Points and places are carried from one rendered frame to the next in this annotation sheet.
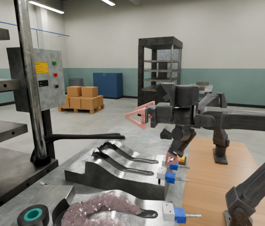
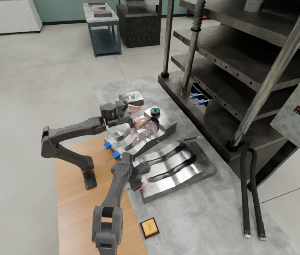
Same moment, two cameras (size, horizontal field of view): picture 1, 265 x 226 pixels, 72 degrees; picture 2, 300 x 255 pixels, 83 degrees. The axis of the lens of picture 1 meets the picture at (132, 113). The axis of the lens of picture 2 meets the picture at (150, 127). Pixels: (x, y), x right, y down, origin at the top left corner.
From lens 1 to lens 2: 1.33 m
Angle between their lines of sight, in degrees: 108
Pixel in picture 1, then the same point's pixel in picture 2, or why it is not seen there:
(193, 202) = not seen: hidden behind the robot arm
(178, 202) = not seen: hidden behind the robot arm
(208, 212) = (105, 179)
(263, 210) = (72, 205)
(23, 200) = (189, 127)
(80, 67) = not seen: outside the picture
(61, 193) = (164, 123)
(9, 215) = (182, 122)
